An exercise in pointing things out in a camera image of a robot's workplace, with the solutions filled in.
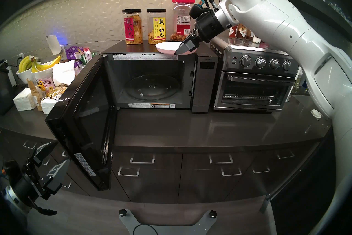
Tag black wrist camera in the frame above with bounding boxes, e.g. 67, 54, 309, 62
2, 160, 23, 180
189, 0, 214, 19

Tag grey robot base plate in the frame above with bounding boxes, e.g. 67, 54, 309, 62
119, 208, 218, 235

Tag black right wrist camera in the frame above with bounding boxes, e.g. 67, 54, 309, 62
189, 0, 214, 19

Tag yellow wrapped cake packs pile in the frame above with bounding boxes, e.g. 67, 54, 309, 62
45, 84, 69, 100

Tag purple biscotti bag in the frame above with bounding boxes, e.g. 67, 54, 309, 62
65, 46, 84, 68

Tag clear jar red lid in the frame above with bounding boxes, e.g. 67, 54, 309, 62
170, 0, 196, 43

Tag black looped wrist cable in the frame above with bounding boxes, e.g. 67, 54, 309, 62
27, 198, 57, 215

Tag dark open wall shelf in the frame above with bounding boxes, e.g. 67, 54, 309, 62
234, 0, 352, 34

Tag ripe yellow banana bunch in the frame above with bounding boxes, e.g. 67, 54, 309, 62
32, 55, 62, 72

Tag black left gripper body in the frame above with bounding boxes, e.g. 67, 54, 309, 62
12, 156, 62, 204

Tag stainless steel toaster oven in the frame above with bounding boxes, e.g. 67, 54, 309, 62
210, 35, 302, 111

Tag pink Korean snack pack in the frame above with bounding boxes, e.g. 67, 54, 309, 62
36, 78, 55, 92

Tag clear yellowish soap bottle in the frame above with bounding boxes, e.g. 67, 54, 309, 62
292, 69, 304, 94

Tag small white paper napkin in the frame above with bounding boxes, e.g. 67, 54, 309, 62
41, 97, 59, 115

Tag white plug-in wall device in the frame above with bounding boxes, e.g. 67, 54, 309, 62
45, 35, 62, 55

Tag white round plate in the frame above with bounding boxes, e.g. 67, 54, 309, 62
155, 42, 198, 55

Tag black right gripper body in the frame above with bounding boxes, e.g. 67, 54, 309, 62
194, 11, 224, 43

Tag glass microwave turntable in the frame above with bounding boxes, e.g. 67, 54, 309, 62
125, 74, 180, 101

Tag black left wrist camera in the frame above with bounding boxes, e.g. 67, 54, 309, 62
2, 160, 23, 180

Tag snack jar yellow label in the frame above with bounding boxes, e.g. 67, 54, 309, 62
147, 9, 166, 45

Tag brown sauce bottle green cap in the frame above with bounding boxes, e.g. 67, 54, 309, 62
236, 24, 249, 40

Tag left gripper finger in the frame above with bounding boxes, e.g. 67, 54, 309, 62
33, 141, 59, 166
47, 159, 70, 187

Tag snack jar red label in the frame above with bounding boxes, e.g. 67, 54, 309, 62
122, 9, 144, 45

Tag greenish yellow banana bunch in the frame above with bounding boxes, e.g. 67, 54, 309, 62
18, 55, 33, 73

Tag white fruit bowl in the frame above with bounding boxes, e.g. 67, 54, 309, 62
32, 61, 57, 81
16, 68, 35, 83

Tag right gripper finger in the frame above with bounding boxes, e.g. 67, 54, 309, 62
175, 34, 199, 56

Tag white napkin stack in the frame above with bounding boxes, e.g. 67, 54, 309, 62
12, 88, 36, 111

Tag black microwave body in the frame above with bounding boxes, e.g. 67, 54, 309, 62
100, 40, 219, 113

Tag green red tea packets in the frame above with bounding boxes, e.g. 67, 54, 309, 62
80, 48, 95, 65

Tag draped white paper napkin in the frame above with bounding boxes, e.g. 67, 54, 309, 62
52, 60, 75, 86

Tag dark lower cabinet run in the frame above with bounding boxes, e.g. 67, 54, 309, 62
0, 127, 328, 204

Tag brown paper snack bag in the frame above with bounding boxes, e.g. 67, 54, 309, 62
27, 78, 44, 112

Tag grey metal bar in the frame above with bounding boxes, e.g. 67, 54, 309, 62
260, 155, 330, 213

